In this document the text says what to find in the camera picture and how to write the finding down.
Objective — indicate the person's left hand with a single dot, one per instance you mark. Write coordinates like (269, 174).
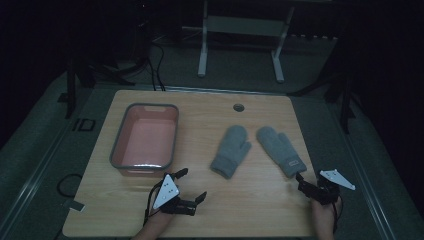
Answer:
(159, 219)

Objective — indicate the plain grey mitten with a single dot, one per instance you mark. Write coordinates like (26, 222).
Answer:
(230, 150)

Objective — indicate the grey mitten with label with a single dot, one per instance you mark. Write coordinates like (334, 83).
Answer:
(278, 148)

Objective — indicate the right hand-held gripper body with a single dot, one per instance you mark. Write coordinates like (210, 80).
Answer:
(328, 191)

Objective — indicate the person's right hand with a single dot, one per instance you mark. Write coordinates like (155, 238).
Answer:
(322, 213)

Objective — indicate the pink basin with grey rim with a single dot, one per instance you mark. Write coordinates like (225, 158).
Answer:
(146, 140)

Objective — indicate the grey tape piece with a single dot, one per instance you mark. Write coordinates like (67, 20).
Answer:
(74, 205)

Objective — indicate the black tripod stand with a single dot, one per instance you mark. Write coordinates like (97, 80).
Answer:
(346, 110)
(70, 93)

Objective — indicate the white metal stand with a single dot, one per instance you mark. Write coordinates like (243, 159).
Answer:
(245, 26)

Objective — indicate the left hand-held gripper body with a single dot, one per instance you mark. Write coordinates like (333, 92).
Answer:
(166, 193)

